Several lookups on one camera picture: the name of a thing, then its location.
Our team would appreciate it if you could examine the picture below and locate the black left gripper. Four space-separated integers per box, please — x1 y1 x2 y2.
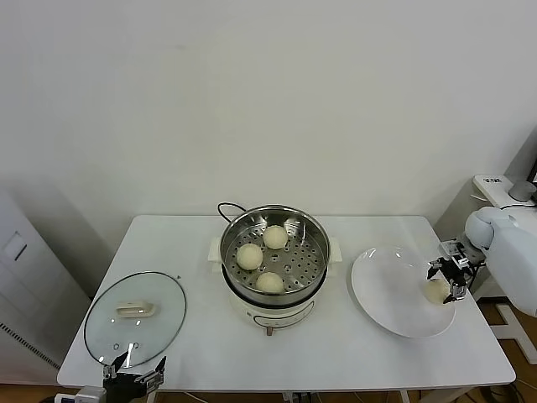
102 352 168 403

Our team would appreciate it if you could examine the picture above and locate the light grey cabinet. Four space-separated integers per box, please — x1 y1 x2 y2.
0 184 91 366

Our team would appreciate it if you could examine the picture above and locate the black cooker power cord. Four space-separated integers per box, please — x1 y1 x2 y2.
216 202 248 223

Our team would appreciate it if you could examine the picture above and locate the white steamed baozi bun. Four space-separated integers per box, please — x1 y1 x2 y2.
255 271 285 295
421 279 452 306
263 225 289 251
236 243 264 270

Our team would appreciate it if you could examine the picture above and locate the white side desk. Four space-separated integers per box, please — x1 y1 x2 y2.
472 174 537 366

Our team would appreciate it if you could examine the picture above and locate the grey cylindrical stand base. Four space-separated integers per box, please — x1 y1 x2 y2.
508 181 532 203

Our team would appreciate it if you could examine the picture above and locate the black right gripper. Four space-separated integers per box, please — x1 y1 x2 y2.
426 254 469 305

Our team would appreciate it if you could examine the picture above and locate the round glass pot lid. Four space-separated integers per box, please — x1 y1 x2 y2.
83 271 188 366

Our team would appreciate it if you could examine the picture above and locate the stainless steel steamer basket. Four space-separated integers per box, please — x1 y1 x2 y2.
220 204 331 300

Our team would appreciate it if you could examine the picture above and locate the white round plate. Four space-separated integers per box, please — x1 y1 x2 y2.
350 246 457 339

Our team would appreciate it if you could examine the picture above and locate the cream electric cooker base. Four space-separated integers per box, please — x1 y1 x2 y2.
208 237 343 338

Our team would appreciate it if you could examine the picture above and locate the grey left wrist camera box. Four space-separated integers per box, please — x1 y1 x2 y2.
77 385 108 403

